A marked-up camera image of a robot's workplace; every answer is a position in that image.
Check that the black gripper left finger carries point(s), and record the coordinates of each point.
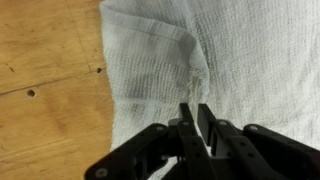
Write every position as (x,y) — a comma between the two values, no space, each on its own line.
(156,150)

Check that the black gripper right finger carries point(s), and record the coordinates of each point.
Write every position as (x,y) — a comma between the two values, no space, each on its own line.
(266,153)

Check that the white cloth towel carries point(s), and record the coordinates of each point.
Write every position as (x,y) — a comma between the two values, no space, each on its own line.
(250,50)

